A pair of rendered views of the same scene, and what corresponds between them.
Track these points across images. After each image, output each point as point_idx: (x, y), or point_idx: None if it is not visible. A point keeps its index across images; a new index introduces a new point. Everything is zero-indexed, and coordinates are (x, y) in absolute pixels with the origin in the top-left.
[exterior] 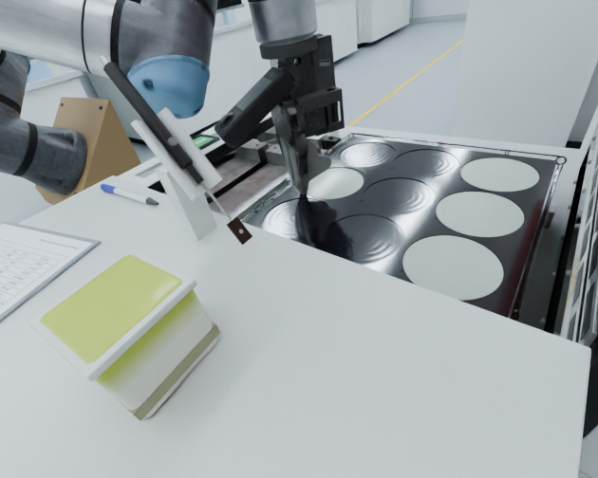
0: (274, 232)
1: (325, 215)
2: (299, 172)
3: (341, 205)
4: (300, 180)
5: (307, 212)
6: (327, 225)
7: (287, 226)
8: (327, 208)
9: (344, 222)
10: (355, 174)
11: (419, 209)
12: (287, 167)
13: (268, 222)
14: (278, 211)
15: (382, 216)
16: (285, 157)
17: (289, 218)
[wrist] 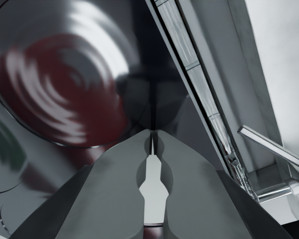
0: (27, 7)
1: (48, 130)
2: (74, 176)
3: (66, 164)
4: (103, 153)
5: (75, 107)
6: (12, 119)
7: (43, 48)
8: (71, 144)
9: (13, 145)
10: (150, 219)
11: (9, 225)
12: (198, 157)
13: (83, 9)
14: (119, 56)
15: (8, 190)
16: (206, 181)
17: (72, 67)
